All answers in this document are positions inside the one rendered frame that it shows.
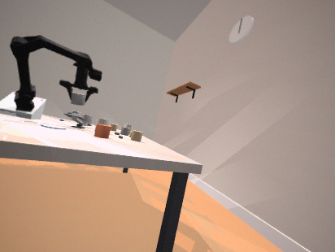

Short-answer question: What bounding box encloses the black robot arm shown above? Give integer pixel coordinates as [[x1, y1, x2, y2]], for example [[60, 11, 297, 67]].
[[11, 35, 102, 112]]

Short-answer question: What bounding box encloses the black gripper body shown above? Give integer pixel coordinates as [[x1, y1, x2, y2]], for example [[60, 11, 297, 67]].
[[59, 74, 98, 93]]

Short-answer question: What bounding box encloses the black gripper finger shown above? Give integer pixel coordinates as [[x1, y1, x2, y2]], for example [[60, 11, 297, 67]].
[[64, 86, 73, 100], [85, 91, 94, 102]]

